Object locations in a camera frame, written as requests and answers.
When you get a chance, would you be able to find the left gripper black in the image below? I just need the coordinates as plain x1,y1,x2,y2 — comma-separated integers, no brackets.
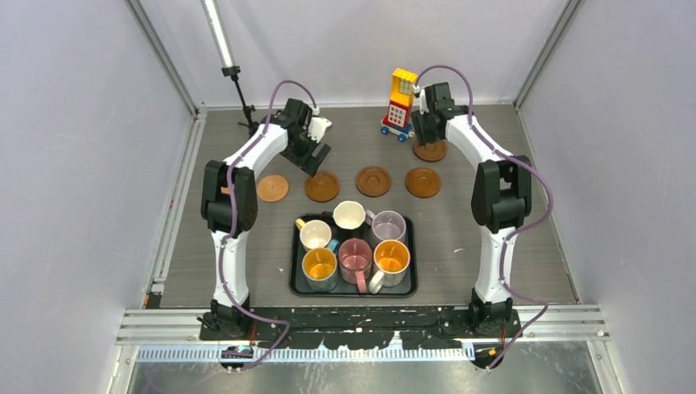
280,129,330,177

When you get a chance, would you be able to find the dark wooden coaster two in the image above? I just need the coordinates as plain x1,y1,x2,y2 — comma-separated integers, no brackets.
413,140,447,163

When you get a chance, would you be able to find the dark wooden coaster one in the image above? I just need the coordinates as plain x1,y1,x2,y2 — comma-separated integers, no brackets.
304,171,340,203

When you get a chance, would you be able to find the light woven coaster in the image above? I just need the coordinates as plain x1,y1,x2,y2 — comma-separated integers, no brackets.
257,174,290,203

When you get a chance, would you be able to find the dark wooden coaster three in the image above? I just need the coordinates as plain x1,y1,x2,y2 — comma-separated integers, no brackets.
405,167,442,199

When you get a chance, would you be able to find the dark wooden coaster four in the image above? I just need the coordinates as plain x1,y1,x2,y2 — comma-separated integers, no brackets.
355,166,392,198

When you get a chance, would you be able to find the white cup black outside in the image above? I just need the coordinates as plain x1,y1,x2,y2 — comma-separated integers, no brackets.
326,200,366,241

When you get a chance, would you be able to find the cream cup yellow handle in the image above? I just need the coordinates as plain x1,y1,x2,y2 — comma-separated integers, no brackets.
295,218,332,251

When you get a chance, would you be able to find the lilac textured mug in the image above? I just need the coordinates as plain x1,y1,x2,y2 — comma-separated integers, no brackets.
365,210,407,248

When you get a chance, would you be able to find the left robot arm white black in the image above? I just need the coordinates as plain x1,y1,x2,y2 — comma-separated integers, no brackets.
201,98,332,340

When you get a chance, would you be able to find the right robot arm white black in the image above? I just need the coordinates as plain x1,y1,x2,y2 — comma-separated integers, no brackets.
411,82,532,337

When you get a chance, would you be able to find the toy block tower on wheels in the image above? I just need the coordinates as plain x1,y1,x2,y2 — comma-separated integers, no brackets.
380,68,418,142

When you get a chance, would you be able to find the pink patterned mug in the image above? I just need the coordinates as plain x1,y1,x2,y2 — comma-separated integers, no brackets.
338,238,373,293

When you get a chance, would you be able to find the blue mug yellow inside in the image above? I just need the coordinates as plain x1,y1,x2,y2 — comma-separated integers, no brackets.
301,240,340,293

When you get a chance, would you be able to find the white mug orange inside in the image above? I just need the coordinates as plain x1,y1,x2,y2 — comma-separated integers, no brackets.
368,240,411,294

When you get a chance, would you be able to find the black serving tray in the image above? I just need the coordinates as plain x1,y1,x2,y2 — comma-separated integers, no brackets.
288,211,419,298

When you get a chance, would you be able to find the silver microphone on tripod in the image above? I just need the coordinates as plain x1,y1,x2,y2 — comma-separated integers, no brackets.
200,0,259,136

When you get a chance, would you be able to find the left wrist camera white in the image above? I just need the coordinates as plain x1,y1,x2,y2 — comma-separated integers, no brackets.
308,114,333,143

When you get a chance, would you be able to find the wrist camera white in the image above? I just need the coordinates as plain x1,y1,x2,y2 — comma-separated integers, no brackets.
412,85,428,114
308,114,333,143

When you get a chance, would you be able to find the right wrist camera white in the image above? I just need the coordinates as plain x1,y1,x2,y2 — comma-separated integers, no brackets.
412,85,428,114

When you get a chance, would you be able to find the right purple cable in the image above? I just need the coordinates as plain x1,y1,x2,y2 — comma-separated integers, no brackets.
413,65,555,372

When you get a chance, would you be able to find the purple cable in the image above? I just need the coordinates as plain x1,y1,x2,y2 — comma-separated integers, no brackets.
217,80,320,373
413,65,555,372

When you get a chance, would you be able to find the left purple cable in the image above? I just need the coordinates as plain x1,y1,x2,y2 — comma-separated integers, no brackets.
217,80,320,373

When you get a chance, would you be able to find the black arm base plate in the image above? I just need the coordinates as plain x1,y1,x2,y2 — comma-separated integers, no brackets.
198,306,521,350

